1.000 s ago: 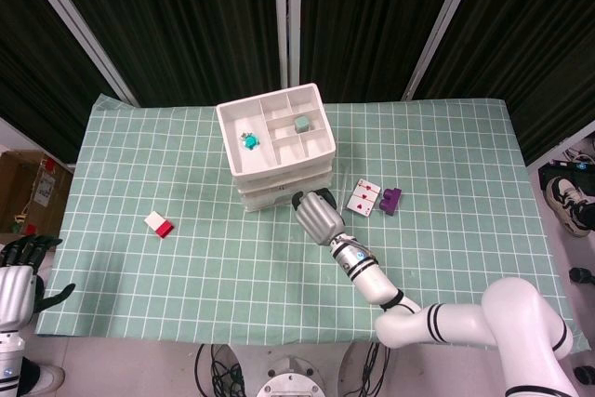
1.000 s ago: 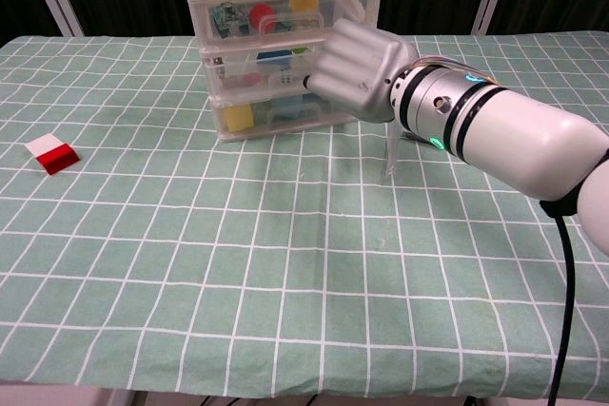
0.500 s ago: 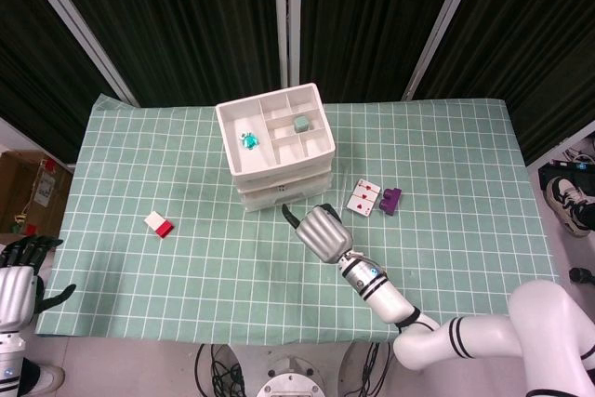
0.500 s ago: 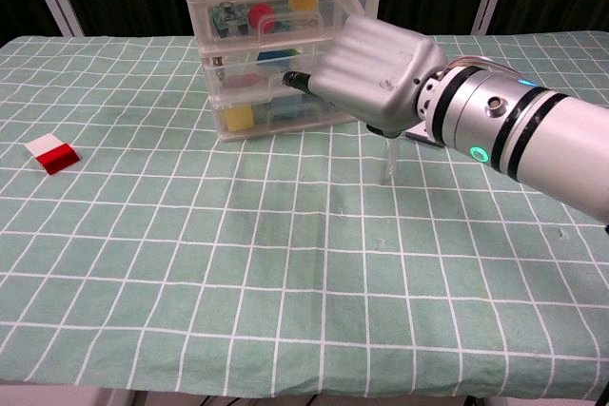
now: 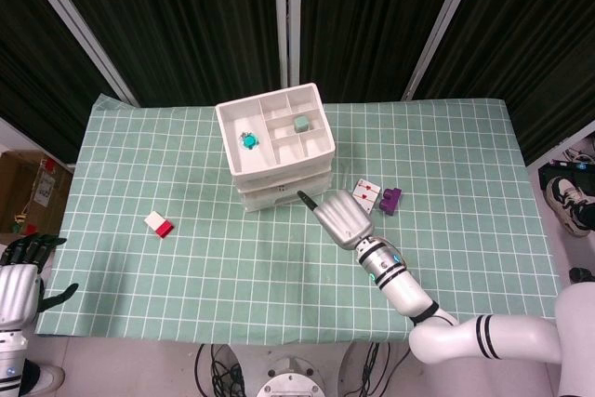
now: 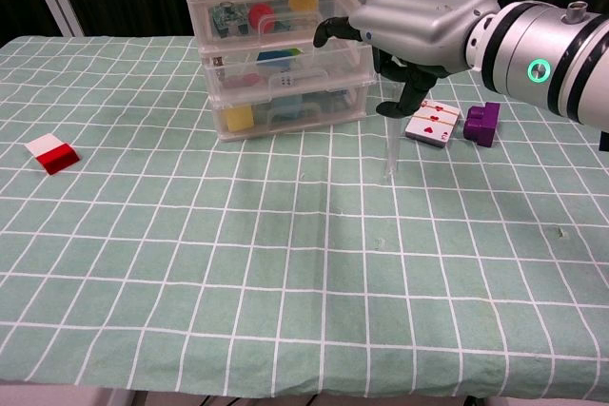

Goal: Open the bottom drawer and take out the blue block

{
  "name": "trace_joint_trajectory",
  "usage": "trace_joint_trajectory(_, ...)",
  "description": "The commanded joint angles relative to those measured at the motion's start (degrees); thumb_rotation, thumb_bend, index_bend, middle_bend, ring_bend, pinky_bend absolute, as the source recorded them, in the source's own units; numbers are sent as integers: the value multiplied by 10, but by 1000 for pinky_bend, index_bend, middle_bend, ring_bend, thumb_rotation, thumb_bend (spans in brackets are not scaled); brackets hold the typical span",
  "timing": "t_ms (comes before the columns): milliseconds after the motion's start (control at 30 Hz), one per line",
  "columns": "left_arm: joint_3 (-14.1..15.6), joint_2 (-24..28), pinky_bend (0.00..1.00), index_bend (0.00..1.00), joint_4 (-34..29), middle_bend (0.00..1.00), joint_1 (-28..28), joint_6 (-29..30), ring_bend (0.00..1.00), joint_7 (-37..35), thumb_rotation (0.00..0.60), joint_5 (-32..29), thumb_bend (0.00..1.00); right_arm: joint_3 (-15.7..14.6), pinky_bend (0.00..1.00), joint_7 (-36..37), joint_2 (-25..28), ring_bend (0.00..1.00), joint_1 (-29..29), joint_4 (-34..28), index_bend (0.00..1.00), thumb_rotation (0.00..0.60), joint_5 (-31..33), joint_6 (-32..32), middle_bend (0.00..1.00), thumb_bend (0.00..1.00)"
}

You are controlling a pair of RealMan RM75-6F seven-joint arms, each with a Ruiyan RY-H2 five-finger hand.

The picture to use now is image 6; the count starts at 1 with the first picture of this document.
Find green checked tablecloth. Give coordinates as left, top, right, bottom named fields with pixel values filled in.
left=0, top=33, right=609, bottom=400

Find clear bottom drawer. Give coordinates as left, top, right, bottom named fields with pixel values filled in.
left=211, top=85, right=370, bottom=137

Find blue block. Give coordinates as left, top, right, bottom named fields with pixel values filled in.
left=256, top=48, right=300, bottom=76

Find red round block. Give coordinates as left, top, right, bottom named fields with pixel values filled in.
left=247, top=2, right=278, bottom=32

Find red and white block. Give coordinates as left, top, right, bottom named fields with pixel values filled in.
left=24, top=133, right=81, bottom=175

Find purple block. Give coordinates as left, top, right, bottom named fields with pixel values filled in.
left=463, top=101, right=501, bottom=148

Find clear top drawer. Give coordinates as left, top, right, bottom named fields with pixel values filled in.
left=192, top=0, right=372, bottom=49

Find hearts playing card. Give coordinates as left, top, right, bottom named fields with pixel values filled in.
left=403, top=99, right=462, bottom=148

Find red object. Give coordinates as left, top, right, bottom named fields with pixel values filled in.
left=222, top=72, right=262, bottom=90

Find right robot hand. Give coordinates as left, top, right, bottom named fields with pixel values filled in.
left=312, top=0, right=501, bottom=118

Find large yellow block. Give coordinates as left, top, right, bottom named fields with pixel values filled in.
left=226, top=105, right=255, bottom=133

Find green circuit board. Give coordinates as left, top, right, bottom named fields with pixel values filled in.
left=212, top=1, right=249, bottom=39

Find clear drawer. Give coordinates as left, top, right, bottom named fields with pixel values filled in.
left=211, top=85, right=370, bottom=137
left=192, top=0, right=372, bottom=49
left=202, top=39, right=376, bottom=104

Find clear plastic pipette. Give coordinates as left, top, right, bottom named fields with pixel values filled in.
left=382, top=80, right=402, bottom=179

